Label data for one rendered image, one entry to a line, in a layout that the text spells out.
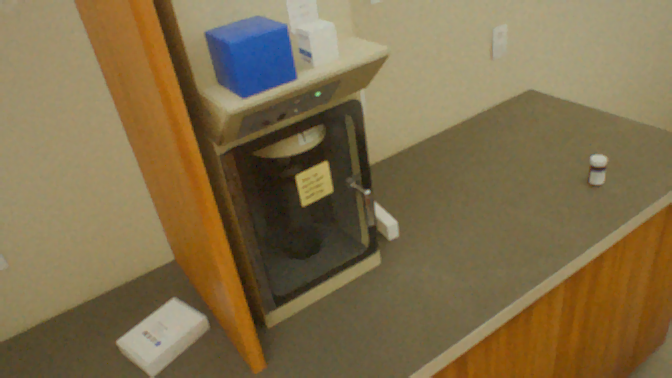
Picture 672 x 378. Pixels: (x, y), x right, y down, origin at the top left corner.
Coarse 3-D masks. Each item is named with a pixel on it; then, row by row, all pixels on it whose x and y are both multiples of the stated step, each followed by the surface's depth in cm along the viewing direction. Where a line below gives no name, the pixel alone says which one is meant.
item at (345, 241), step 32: (288, 128) 100; (320, 128) 104; (352, 128) 108; (256, 160) 99; (288, 160) 103; (320, 160) 107; (352, 160) 112; (256, 192) 102; (288, 192) 106; (352, 192) 115; (256, 224) 104; (288, 224) 109; (320, 224) 114; (352, 224) 119; (288, 256) 112; (320, 256) 118; (352, 256) 123; (288, 288) 116
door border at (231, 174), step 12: (228, 156) 95; (228, 168) 96; (228, 180) 97; (240, 192) 99; (240, 204) 100; (240, 216) 102; (240, 228) 102; (252, 228) 104; (252, 240) 105; (252, 252) 107; (252, 264) 107; (264, 276) 111; (264, 288) 112; (264, 300) 113
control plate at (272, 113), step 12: (336, 84) 93; (300, 96) 89; (312, 96) 92; (324, 96) 96; (276, 108) 88; (288, 108) 92; (300, 108) 95; (312, 108) 99; (252, 120) 88; (264, 120) 91; (276, 120) 94; (240, 132) 90; (252, 132) 93
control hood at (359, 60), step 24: (360, 48) 95; (384, 48) 93; (312, 72) 88; (336, 72) 89; (360, 72) 94; (216, 96) 85; (264, 96) 83; (288, 96) 87; (336, 96) 100; (216, 120) 86; (240, 120) 85
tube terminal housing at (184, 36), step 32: (160, 0) 85; (192, 0) 82; (224, 0) 85; (256, 0) 88; (320, 0) 95; (192, 32) 84; (352, 32) 101; (192, 64) 86; (192, 96) 93; (352, 96) 107; (224, 192) 101; (224, 224) 113; (256, 288) 112; (320, 288) 123
